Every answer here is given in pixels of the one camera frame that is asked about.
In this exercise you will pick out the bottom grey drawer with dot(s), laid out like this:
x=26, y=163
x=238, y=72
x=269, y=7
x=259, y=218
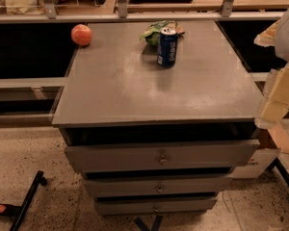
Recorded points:
x=155, y=206

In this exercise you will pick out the grey metal railing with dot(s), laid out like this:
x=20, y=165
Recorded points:
x=57, y=11

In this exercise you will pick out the top grey drawer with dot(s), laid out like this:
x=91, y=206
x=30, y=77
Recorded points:
x=161, y=155

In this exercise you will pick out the white cardboard box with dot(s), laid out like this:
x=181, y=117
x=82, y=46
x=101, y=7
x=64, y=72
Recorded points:
x=272, y=142

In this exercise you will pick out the red apple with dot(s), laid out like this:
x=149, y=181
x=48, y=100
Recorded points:
x=81, y=34

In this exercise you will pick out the grey drawer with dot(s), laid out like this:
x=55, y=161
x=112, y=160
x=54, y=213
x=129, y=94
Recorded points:
x=155, y=206
x=161, y=155
x=157, y=185

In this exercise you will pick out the green chip bag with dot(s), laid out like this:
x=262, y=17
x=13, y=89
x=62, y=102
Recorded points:
x=151, y=34

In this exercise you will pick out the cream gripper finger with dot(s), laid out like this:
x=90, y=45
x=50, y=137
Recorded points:
x=274, y=104
x=267, y=37

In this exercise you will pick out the grey drawer cabinet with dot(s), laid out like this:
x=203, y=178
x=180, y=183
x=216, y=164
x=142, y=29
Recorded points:
x=116, y=93

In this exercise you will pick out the middle grey drawer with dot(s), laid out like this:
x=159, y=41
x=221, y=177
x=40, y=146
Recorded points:
x=157, y=185

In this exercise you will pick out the blue pepsi can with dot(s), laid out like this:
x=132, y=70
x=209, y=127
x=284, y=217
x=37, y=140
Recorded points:
x=167, y=47

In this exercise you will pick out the black floor bar right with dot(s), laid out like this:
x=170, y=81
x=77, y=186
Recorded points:
x=281, y=169

